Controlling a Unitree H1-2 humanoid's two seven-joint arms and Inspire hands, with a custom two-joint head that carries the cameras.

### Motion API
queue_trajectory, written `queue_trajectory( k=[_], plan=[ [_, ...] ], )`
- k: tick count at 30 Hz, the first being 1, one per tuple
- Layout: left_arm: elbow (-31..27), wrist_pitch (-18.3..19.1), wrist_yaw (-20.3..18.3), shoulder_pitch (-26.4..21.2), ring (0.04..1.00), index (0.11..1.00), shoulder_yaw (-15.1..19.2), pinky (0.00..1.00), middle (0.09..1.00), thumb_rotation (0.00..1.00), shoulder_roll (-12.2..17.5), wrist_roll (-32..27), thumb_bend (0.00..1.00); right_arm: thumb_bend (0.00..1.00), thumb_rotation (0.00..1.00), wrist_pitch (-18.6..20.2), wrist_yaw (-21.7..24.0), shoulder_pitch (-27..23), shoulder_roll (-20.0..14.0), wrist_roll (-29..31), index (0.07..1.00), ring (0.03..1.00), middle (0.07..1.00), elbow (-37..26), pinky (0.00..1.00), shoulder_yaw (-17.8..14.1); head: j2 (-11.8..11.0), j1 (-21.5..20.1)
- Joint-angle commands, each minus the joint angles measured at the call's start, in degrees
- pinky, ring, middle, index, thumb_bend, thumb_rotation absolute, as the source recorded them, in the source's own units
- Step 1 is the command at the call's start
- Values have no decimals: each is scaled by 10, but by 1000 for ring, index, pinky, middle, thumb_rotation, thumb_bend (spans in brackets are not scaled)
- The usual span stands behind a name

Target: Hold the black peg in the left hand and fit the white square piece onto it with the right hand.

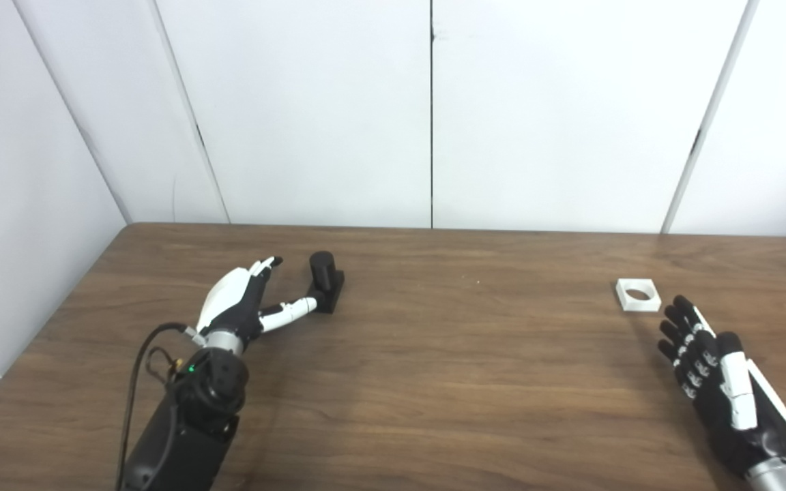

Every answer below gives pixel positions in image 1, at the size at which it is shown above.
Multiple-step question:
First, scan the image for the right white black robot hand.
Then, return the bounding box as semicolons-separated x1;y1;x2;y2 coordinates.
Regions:
658;295;786;478

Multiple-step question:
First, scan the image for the black peg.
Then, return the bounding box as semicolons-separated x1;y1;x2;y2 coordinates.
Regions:
306;252;345;314

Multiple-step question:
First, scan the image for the white square piece with hole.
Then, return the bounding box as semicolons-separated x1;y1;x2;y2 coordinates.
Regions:
615;278;662;313

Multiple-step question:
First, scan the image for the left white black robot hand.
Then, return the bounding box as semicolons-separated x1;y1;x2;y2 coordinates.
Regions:
196;256;319;342

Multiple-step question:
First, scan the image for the thin wire with yellow plug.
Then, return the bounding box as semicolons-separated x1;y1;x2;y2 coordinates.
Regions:
146;346;182;383

